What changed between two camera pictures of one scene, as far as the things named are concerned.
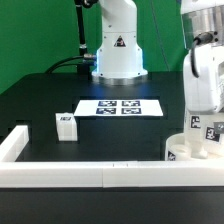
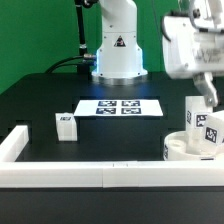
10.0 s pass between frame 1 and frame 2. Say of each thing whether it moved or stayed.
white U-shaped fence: stayed
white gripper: moved
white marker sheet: stayed
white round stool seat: stayed
